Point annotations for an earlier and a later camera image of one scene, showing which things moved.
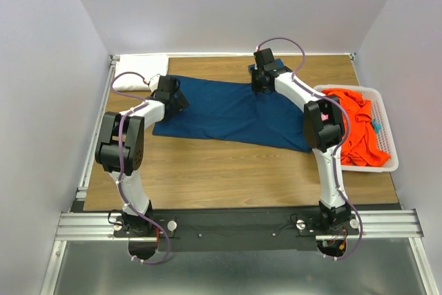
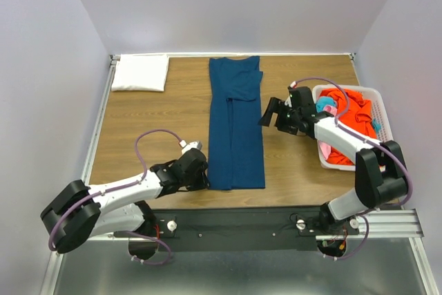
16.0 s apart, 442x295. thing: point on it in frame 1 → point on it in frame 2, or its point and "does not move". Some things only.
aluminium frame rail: (84, 226) does not move
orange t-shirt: (361, 146) does not move
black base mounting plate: (228, 230) does not move
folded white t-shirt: (147, 65) does not move
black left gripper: (179, 102) → (203, 184)
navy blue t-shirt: (230, 110) → (235, 146)
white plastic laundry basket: (385, 137) does not move
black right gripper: (256, 88) → (277, 106)
